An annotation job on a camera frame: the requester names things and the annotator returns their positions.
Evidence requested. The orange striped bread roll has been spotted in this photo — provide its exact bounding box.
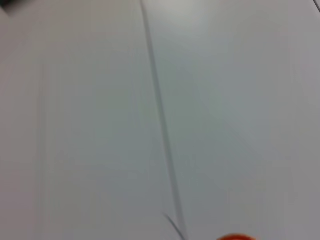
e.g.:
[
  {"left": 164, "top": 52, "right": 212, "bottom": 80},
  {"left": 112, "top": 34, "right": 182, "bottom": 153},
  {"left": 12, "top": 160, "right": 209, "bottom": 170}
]
[{"left": 216, "top": 233, "right": 258, "bottom": 240}]

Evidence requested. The black woven rectangular basket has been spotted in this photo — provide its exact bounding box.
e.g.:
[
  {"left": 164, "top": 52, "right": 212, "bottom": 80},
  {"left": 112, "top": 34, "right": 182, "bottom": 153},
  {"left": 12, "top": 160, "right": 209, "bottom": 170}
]
[{"left": 0, "top": 0, "right": 19, "bottom": 16}]

